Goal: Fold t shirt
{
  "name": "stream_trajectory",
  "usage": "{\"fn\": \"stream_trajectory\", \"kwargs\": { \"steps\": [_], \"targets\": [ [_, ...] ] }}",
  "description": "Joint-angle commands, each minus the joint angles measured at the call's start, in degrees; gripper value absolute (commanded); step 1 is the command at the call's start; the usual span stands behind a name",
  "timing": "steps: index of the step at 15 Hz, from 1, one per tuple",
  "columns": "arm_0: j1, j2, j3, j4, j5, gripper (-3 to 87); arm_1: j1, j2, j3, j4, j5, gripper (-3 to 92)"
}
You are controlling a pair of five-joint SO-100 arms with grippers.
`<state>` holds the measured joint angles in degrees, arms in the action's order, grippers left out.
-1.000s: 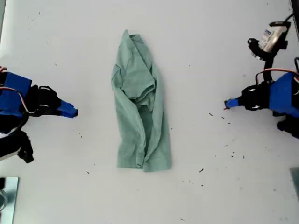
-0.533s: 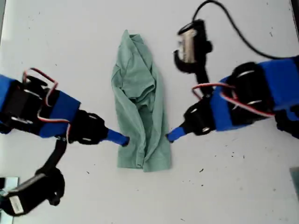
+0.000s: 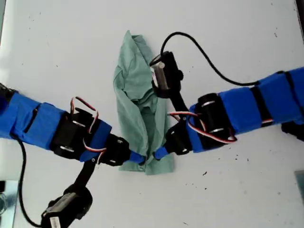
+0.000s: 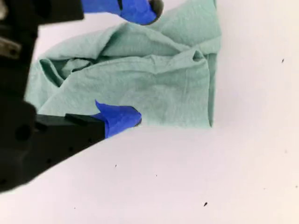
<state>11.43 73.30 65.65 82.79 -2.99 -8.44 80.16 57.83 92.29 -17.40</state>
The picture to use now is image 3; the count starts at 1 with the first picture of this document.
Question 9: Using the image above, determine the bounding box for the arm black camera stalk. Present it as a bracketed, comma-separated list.
[169, 89, 191, 122]
[73, 158, 96, 192]

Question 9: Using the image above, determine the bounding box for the arm red white wire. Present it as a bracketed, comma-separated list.
[70, 95, 108, 168]
[167, 111, 238, 145]

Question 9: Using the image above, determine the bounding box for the dark edge bar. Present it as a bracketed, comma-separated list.
[294, 0, 304, 45]

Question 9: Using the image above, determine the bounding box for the camera black cable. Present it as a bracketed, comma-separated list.
[161, 31, 260, 86]
[17, 139, 49, 227]

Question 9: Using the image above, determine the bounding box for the green t-shirt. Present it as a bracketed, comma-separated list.
[113, 30, 177, 176]

